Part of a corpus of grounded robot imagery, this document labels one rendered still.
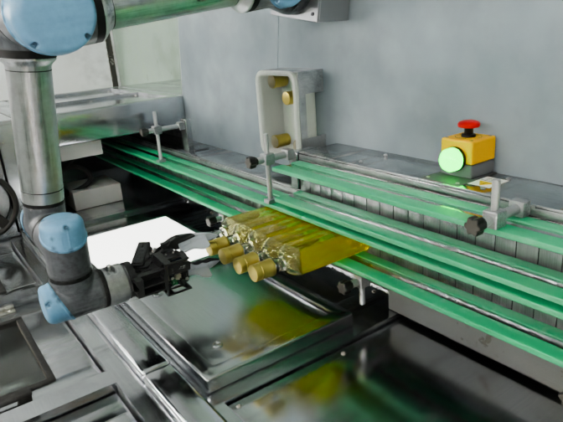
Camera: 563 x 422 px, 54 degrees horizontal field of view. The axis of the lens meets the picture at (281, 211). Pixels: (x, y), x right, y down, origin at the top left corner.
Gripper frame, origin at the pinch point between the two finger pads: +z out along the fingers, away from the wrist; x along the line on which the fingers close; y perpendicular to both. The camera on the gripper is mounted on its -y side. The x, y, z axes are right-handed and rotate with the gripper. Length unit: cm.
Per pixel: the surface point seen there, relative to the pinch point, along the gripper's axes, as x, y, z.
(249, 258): 2.2, 12.6, 1.7
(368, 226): 8.8, 26.2, 20.7
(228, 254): 1.4, 7.1, 0.1
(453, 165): 22, 37, 30
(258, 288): -12.5, 2.6, 10.0
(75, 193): -18, -100, -1
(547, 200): 21, 55, 31
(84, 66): -10, -366, 87
